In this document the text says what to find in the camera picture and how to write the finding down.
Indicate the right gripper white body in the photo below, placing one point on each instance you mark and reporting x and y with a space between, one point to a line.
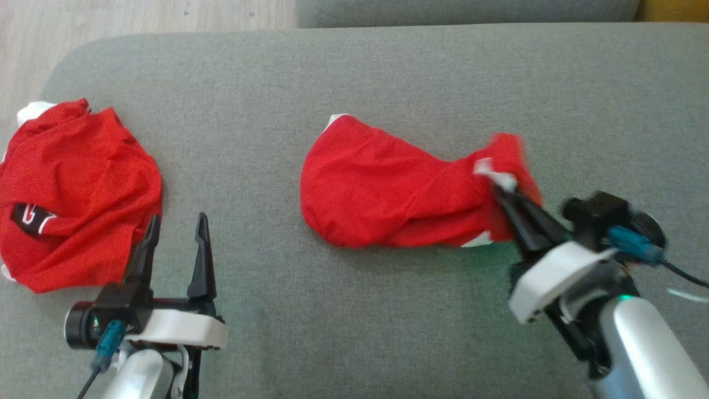
545 277

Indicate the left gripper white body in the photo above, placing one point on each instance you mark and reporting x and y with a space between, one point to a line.
183 330

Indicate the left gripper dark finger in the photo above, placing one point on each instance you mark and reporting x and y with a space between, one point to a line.
143 260
202 271

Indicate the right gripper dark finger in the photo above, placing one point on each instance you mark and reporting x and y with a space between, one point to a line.
545 227
520 233

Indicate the red jersey with black print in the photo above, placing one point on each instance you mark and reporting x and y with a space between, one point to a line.
77 166

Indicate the plain red garment white trim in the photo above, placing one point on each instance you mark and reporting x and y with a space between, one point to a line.
376 194

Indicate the grey sofa seat cushion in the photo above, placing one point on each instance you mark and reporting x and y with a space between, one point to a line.
354 321

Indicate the grey sofa backrest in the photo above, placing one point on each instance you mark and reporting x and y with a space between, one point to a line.
471 11

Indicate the yellow object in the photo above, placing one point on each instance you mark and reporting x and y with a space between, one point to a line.
676 8

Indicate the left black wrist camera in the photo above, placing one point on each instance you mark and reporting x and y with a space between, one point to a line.
119 305

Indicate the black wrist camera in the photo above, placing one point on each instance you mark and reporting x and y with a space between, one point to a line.
119 305
595 213

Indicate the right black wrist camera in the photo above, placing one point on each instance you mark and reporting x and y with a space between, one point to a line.
595 213

